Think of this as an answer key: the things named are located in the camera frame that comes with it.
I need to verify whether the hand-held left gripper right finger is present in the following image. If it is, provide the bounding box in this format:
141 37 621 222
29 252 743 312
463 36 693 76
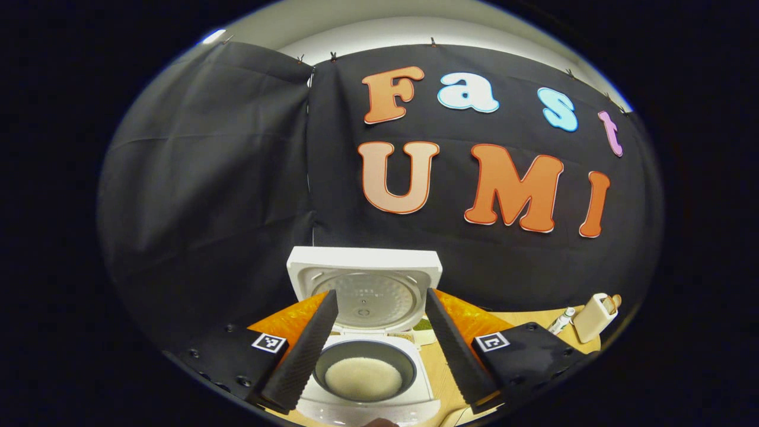
425 288 591 414

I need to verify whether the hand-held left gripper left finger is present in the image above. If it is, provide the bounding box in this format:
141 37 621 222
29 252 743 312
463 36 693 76
169 289 340 415

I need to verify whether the white rice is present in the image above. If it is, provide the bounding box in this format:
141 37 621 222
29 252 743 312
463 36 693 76
324 357 404 403

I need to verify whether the white rice cooker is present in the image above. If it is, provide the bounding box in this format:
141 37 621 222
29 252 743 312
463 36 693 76
286 246 444 427

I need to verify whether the white divided condiment dish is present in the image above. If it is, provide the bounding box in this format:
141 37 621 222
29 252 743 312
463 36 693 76
413 317 437 346

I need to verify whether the white drink bottle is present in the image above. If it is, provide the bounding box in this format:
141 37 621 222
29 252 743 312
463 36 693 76
548 306 576 336

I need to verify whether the white toaster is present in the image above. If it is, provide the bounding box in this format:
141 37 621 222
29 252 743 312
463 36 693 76
572 292 619 345

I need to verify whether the black backdrop cloth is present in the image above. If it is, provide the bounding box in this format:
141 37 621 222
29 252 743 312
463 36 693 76
98 40 664 380

